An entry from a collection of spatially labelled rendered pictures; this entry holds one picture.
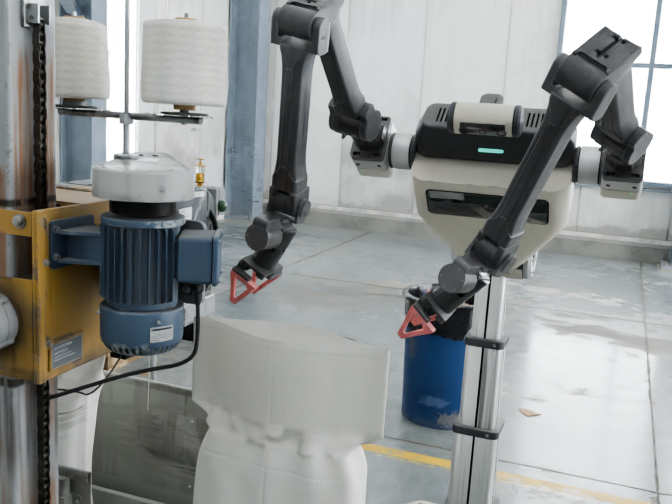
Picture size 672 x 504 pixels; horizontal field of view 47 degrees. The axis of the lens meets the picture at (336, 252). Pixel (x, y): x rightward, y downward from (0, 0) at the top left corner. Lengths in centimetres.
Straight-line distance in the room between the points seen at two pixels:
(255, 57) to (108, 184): 904
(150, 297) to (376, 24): 880
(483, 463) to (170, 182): 129
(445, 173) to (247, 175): 858
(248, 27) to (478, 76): 301
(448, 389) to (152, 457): 189
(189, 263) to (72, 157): 642
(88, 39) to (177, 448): 121
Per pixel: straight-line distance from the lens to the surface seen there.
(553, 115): 140
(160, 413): 234
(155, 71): 150
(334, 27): 162
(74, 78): 164
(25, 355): 150
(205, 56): 149
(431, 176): 191
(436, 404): 394
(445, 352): 384
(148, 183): 135
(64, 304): 152
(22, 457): 161
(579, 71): 137
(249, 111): 1037
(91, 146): 752
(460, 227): 199
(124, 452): 246
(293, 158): 161
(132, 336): 142
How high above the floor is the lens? 154
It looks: 11 degrees down
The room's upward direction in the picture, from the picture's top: 3 degrees clockwise
